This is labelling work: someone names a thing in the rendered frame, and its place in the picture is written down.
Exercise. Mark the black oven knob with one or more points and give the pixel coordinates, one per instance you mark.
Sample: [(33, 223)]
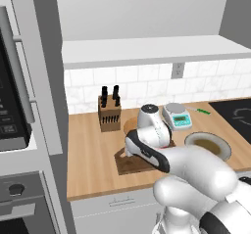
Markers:
[(16, 189)]

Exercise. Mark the white base cabinet door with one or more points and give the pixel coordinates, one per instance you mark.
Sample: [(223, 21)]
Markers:
[(114, 224)]

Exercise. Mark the dark wooden cutting board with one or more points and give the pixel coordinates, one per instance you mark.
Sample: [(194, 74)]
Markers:
[(130, 166)]

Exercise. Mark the white digital kitchen scale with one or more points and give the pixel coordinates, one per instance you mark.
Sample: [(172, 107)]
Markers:
[(178, 115)]

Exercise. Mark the black and grey microwave oven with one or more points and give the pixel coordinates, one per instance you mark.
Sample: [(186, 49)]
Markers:
[(10, 114)]

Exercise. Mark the grey wall socket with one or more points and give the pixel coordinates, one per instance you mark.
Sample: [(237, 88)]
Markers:
[(177, 70)]

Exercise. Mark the black hob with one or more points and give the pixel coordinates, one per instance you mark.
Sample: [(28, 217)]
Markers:
[(235, 114)]

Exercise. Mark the brown round pastry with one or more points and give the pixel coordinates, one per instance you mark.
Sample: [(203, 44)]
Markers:
[(130, 125)]

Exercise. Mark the grey tall cabinet housing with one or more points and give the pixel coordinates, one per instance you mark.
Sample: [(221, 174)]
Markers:
[(49, 81)]

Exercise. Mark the white wall cabinet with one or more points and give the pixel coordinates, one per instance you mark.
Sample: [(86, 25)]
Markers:
[(147, 52)]

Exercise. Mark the wooden knife block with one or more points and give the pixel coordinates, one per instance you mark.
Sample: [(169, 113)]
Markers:
[(109, 118)]

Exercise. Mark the white drawer front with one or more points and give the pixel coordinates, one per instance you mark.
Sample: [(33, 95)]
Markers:
[(94, 205)]

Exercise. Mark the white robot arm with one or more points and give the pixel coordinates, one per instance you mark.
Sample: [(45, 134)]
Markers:
[(196, 172)]

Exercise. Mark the dark grey range hood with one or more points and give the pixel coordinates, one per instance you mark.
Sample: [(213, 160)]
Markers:
[(237, 16)]

